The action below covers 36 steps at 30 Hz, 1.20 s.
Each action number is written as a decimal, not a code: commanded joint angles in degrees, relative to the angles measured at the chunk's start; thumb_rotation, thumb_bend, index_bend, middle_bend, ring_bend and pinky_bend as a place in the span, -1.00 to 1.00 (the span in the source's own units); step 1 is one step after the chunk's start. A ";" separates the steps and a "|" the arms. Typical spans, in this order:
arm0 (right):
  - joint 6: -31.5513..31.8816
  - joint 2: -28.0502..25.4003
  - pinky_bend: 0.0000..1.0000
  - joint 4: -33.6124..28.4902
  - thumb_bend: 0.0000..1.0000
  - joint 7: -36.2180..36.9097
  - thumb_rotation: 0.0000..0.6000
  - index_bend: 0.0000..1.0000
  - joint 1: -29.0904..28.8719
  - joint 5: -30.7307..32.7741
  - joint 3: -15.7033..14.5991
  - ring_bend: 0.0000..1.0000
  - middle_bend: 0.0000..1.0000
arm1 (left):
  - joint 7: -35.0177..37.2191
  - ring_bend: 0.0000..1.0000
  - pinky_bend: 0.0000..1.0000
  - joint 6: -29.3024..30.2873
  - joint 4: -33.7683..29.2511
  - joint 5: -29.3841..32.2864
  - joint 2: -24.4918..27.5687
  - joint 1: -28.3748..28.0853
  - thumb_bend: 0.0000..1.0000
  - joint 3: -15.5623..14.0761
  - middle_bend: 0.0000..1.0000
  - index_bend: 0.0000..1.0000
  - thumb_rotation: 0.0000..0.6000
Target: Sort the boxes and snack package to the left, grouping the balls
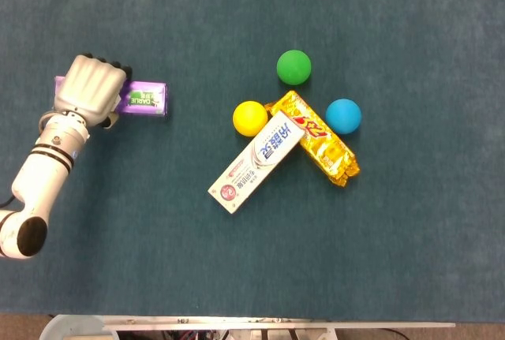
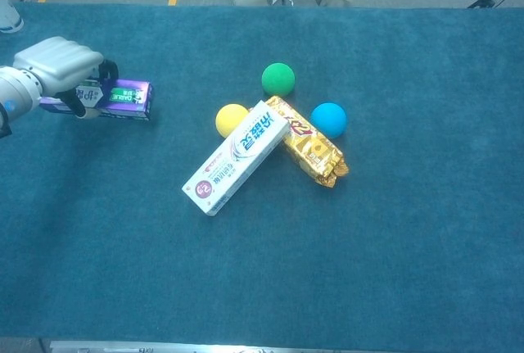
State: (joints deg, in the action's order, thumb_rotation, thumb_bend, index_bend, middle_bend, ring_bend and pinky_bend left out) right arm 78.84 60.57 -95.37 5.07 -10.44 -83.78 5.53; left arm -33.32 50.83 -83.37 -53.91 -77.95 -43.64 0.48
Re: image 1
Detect tangled cables under frame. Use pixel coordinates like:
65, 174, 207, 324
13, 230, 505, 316
157, 330, 222, 340

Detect purple toothpaste box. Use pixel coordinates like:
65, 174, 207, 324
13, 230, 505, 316
54, 75, 170, 118

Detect teal felt table cloth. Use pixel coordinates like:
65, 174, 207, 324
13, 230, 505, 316
0, 0, 505, 323

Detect gold foil snack packet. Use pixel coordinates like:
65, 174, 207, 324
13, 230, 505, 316
263, 90, 361, 188

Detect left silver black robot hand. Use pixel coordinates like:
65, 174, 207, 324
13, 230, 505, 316
54, 54, 133, 130

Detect yellow foam ball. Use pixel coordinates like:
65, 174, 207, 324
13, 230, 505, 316
232, 100, 269, 137

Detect blue foam ball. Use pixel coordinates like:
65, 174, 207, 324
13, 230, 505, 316
325, 98, 363, 135

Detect white metal frame rail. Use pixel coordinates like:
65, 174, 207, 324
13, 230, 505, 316
101, 315, 457, 332

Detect pale round bucket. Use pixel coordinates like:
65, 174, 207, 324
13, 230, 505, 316
38, 314, 119, 340

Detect white toothpaste box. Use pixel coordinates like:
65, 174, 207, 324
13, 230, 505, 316
208, 110, 305, 215

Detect green foam ball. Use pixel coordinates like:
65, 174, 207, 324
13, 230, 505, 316
276, 50, 312, 85

